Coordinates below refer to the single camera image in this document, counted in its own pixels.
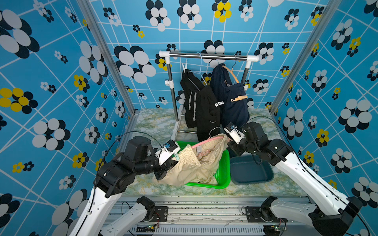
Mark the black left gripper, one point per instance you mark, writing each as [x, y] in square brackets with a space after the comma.
[166, 167]

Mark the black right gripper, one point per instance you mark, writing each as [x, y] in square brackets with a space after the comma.
[234, 147]

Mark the mint green clothespin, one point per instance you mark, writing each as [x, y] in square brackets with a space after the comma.
[176, 155]

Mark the pink plastic hanger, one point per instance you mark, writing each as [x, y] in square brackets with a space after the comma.
[209, 139]

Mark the beige shorts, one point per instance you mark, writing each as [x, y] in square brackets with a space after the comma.
[197, 165]

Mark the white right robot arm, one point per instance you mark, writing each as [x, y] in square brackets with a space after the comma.
[331, 213]

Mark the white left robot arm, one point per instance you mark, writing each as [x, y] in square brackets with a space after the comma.
[113, 178]

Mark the navy blue shorts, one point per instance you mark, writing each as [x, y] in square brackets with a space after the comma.
[233, 110]

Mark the black shorts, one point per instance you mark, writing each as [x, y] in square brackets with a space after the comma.
[202, 112]

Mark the dark teal plastic bin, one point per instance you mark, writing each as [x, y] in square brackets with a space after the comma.
[244, 170]

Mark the green plastic basket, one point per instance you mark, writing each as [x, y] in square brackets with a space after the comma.
[222, 175]

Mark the wooden clothespin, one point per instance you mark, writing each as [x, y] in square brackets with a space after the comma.
[239, 98]

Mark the white metal clothes rack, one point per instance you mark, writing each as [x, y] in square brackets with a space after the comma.
[168, 55]

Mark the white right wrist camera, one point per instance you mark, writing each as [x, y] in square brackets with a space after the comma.
[236, 135]

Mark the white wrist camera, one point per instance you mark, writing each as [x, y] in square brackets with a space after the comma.
[236, 135]
[168, 149]

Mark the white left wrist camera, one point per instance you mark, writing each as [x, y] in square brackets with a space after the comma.
[168, 149]

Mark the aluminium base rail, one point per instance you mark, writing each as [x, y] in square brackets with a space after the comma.
[220, 216]

